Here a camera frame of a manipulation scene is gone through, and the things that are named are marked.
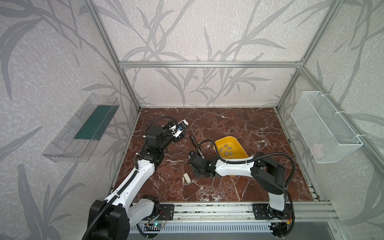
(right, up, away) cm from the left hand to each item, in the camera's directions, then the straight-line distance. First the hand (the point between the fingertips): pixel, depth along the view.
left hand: (182, 117), depth 76 cm
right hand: (+7, -28, +13) cm, 31 cm away
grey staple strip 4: (+25, -22, +17) cm, 38 cm away
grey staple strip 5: (+28, -22, +17) cm, 40 cm away
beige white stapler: (+2, -33, +6) cm, 34 cm away
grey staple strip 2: (+26, -19, +22) cm, 39 cm away
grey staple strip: (+23, -21, +20) cm, 36 cm away
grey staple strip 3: (+28, -20, +21) cm, 41 cm away
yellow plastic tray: (+33, -22, +17) cm, 43 cm away
